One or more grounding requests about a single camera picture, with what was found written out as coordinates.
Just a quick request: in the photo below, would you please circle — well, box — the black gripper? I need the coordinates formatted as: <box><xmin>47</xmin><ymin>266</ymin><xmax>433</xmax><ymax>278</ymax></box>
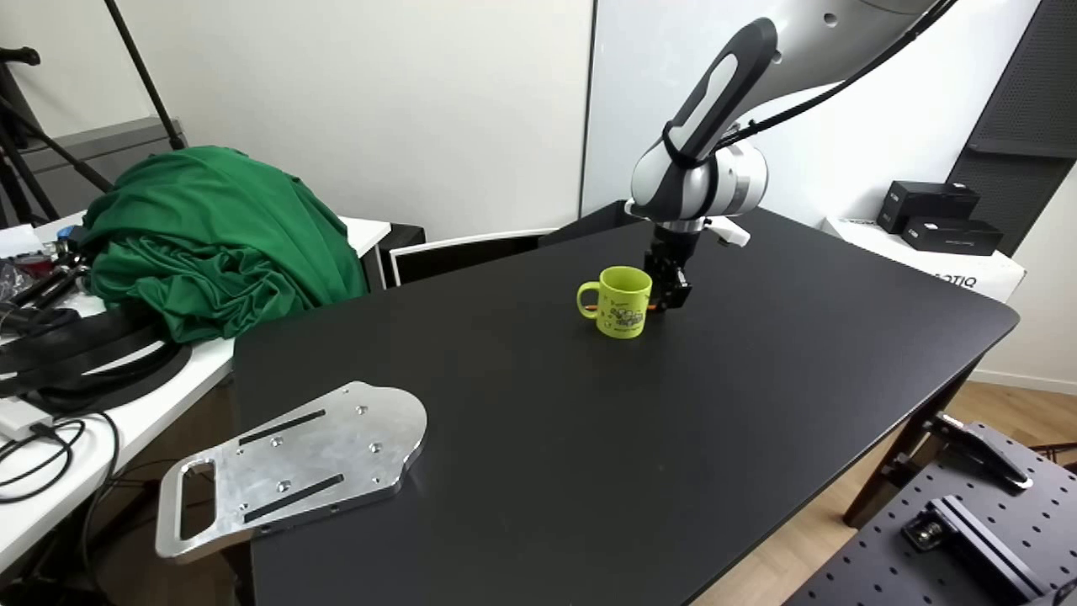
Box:
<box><xmin>642</xmin><ymin>218</ymin><xmax>698</xmax><ymax>315</ymax></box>

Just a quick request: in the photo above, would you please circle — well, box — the yellow-green mug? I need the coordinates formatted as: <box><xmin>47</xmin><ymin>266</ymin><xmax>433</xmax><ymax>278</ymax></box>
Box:
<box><xmin>571</xmin><ymin>262</ymin><xmax>655</xmax><ymax>343</ymax></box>

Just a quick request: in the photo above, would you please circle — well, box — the white-framed black monitor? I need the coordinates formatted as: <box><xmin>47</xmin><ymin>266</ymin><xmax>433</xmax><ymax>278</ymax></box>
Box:
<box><xmin>385</xmin><ymin>226</ymin><xmax>554</xmax><ymax>293</ymax></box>

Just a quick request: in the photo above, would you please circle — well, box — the thin black pole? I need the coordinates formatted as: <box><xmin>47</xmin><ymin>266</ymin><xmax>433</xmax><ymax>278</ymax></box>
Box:
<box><xmin>576</xmin><ymin>0</ymin><xmax>599</xmax><ymax>223</ymax></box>

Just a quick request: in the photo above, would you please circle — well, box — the white cardboard box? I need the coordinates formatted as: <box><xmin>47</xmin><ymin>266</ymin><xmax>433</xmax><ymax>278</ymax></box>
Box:
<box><xmin>820</xmin><ymin>211</ymin><xmax>1028</xmax><ymax>307</ymax></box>

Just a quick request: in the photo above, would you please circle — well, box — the black table leg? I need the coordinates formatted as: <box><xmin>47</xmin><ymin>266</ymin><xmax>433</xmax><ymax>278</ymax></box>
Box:
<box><xmin>841</xmin><ymin>352</ymin><xmax>984</xmax><ymax>532</ymax></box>

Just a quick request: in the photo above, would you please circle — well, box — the flat black box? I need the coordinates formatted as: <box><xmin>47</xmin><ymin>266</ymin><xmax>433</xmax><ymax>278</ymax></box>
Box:
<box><xmin>900</xmin><ymin>211</ymin><xmax>1007</xmax><ymax>259</ymax></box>

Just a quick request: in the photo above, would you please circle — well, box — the black metal clamp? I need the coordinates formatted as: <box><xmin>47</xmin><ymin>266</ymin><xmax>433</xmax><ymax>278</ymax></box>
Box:
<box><xmin>900</xmin><ymin>491</ymin><xmax>1057</xmax><ymax>606</ymax></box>
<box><xmin>920</xmin><ymin>409</ymin><xmax>1037</xmax><ymax>497</ymax></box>

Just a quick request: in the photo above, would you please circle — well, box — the black perforated breadboard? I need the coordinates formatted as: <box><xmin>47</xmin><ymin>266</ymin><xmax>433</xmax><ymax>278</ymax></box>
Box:
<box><xmin>783</xmin><ymin>416</ymin><xmax>1077</xmax><ymax>606</ymax></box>

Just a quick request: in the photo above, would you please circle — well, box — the silver metal mounting plate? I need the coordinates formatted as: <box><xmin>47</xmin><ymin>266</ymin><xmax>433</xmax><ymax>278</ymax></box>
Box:
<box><xmin>151</xmin><ymin>377</ymin><xmax>430</xmax><ymax>566</ymax></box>

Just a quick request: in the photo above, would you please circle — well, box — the dark grey cabinet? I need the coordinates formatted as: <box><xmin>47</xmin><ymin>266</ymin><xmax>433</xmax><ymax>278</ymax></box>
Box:
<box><xmin>946</xmin><ymin>0</ymin><xmax>1077</xmax><ymax>259</ymax></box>

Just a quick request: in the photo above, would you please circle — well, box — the green cloth heap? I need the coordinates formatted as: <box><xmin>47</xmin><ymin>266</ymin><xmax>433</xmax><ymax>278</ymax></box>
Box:
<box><xmin>73</xmin><ymin>143</ymin><xmax>372</xmax><ymax>351</ymax></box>

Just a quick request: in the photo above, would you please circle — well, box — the white side table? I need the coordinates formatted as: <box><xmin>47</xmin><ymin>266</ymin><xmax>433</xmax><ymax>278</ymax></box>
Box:
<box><xmin>0</xmin><ymin>208</ymin><xmax>395</xmax><ymax>579</ymax></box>

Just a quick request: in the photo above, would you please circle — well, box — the black tripod pole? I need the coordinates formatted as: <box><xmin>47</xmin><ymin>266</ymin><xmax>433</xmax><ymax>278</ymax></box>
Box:
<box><xmin>101</xmin><ymin>0</ymin><xmax>192</xmax><ymax>151</ymax></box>

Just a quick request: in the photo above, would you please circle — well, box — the black round folded disc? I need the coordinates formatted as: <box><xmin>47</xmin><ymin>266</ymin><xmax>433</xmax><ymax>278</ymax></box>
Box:
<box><xmin>0</xmin><ymin>307</ymin><xmax>195</xmax><ymax>416</ymax></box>

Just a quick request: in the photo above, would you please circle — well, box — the black tripod rig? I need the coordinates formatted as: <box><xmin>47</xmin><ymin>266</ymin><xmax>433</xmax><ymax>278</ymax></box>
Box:
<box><xmin>0</xmin><ymin>42</ymin><xmax>116</xmax><ymax>229</ymax></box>

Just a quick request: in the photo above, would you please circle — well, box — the small white adapter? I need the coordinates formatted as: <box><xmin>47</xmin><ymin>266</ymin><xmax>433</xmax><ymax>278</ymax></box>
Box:
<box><xmin>0</xmin><ymin>392</ymin><xmax>56</xmax><ymax>445</ymax></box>

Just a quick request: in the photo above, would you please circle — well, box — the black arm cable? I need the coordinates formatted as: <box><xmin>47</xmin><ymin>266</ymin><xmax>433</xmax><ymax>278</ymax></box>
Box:
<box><xmin>717</xmin><ymin>0</ymin><xmax>959</xmax><ymax>148</ymax></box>

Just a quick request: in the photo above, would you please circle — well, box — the black cable loop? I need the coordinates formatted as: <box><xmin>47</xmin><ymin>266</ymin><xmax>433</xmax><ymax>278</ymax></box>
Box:
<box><xmin>0</xmin><ymin>406</ymin><xmax>125</xmax><ymax>507</ymax></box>

